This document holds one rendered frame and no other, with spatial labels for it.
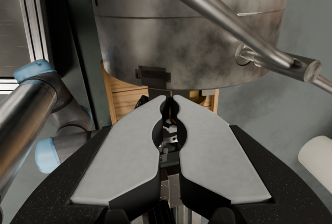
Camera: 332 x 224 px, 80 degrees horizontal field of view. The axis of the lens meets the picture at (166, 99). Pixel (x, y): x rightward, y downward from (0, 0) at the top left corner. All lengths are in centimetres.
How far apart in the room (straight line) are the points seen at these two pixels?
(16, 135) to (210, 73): 27
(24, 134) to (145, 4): 24
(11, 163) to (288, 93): 225
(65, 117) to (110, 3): 32
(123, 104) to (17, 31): 85
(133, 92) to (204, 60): 41
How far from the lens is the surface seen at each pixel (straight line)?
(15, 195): 235
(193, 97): 42
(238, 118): 211
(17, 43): 136
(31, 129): 36
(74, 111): 53
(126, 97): 63
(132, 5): 26
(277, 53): 20
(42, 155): 48
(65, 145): 47
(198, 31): 24
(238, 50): 27
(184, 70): 25
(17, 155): 33
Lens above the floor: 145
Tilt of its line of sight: 60 degrees down
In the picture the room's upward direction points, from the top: 152 degrees clockwise
